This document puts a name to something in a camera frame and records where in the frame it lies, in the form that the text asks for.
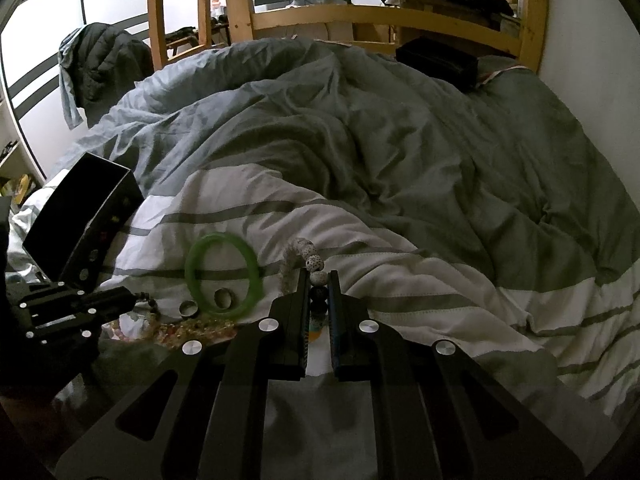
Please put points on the black jewelry box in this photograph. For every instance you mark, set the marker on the black jewelry box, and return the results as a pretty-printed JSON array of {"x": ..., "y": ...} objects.
[{"x": 74, "y": 230}]

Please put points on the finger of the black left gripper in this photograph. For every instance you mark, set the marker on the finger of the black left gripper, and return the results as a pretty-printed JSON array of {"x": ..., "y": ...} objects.
[{"x": 60, "y": 314}]

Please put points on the wooden bed frame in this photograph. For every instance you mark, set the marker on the wooden bed frame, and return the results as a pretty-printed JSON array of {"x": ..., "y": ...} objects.
[{"x": 527, "y": 47}]

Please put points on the wooden ladder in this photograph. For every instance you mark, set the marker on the wooden ladder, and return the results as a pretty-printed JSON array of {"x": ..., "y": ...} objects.
[{"x": 164, "y": 16}]

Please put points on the green jade bangle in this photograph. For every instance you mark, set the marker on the green jade bangle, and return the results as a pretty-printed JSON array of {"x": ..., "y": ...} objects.
[{"x": 194, "y": 275}]

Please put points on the white shelf unit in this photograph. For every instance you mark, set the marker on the white shelf unit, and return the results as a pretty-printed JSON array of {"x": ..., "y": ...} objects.
[{"x": 20, "y": 173}]

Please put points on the dark grey jacket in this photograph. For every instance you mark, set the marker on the dark grey jacket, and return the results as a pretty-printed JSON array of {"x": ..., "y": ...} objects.
[{"x": 99, "y": 63}]

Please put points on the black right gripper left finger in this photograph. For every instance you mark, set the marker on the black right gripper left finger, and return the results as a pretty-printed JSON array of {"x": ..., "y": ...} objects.
[{"x": 275, "y": 347}]

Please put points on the grey striped duvet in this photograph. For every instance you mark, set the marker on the grey striped duvet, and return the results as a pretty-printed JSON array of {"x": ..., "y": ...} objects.
[{"x": 487, "y": 217}]

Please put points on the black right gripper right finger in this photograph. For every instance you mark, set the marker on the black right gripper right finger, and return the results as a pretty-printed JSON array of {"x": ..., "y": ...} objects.
[{"x": 363, "y": 349}]

